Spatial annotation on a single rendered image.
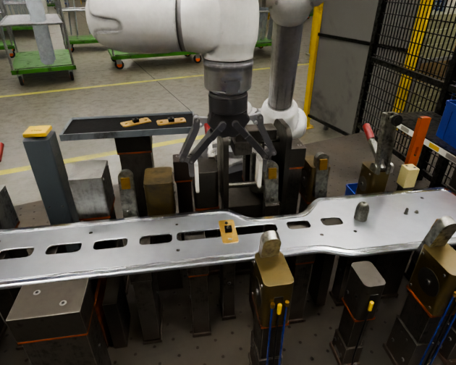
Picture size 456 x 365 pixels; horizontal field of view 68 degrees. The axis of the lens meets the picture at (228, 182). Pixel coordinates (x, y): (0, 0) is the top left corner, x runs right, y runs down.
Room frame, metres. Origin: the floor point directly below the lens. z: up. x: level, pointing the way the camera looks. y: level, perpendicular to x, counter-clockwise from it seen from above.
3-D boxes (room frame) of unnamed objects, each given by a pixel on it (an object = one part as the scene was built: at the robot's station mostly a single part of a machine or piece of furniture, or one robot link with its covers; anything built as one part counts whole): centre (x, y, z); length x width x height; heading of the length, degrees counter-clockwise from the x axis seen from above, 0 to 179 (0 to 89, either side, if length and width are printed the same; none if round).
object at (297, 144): (0.88, -0.19, 0.91); 0.07 x 0.05 x 0.42; 9
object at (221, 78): (0.63, 0.00, 1.37); 0.09 x 0.09 x 0.06
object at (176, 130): (0.93, 0.28, 1.16); 0.37 x 0.14 x 0.02; 99
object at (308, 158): (0.88, -0.25, 0.88); 0.11 x 0.07 x 0.37; 9
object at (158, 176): (0.78, 0.18, 0.89); 0.12 x 0.08 x 0.38; 9
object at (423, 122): (0.88, -0.54, 0.95); 0.03 x 0.01 x 0.50; 99
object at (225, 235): (0.63, 0.00, 1.01); 0.08 x 0.04 x 0.01; 9
